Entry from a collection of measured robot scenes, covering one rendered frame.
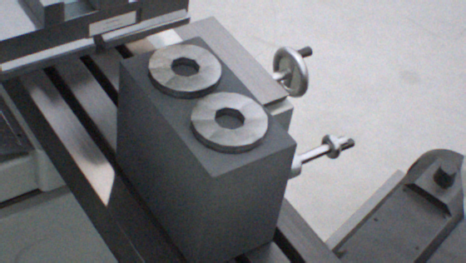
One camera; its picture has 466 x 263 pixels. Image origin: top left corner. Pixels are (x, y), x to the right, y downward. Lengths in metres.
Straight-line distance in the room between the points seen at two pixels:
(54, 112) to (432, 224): 0.80
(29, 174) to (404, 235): 0.72
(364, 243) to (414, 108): 1.28
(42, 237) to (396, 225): 0.67
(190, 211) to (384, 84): 1.94
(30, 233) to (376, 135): 1.49
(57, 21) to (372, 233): 0.73
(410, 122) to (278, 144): 1.83
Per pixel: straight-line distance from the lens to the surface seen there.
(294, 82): 1.82
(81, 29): 1.33
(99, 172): 1.16
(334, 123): 2.68
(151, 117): 1.01
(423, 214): 1.69
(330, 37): 3.02
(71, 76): 1.31
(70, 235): 1.54
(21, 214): 1.41
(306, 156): 1.80
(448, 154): 1.83
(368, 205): 1.93
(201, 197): 0.96
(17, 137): 1.31
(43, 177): 1.35
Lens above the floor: 1.81
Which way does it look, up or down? 45 degrees down
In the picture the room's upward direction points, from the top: 10 degrees clockwise
